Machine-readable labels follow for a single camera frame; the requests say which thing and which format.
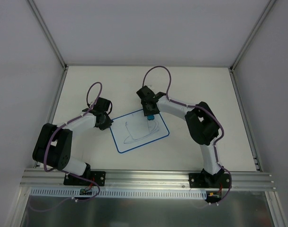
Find blue foam whiteboard eraser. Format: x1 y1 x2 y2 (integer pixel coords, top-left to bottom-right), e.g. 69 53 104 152
147 115 155 121

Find blue-framed small whiteboard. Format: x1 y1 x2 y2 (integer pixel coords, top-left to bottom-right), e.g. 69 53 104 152
110 109 170 154

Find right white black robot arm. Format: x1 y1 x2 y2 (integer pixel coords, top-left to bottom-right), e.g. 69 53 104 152
136 86 231 188

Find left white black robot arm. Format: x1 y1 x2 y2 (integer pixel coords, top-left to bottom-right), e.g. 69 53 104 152
32 97 113 186

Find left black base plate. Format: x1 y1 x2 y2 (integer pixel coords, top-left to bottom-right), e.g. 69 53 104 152
63 170 106 186

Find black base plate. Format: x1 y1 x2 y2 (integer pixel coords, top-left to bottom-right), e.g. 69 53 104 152
63 170 106 186
189 173 231 189

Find left aluminium frame post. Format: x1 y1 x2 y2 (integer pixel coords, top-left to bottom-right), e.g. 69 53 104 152
27 0 68 71

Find aluminium frame post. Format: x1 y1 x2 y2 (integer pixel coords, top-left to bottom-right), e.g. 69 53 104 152
27 0 68 71
229 0 277 72

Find aluminium extrusion rail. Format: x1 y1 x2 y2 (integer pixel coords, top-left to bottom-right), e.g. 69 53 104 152
20 168 277 192

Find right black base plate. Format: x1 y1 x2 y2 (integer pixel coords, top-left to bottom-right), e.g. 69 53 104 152
189 173 231 189

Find white slotted cable duct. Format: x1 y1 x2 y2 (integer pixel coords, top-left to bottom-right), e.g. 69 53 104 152
30 187 207 200

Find right aluminium frame post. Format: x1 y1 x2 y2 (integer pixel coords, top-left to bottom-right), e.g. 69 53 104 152
229 0 277 72

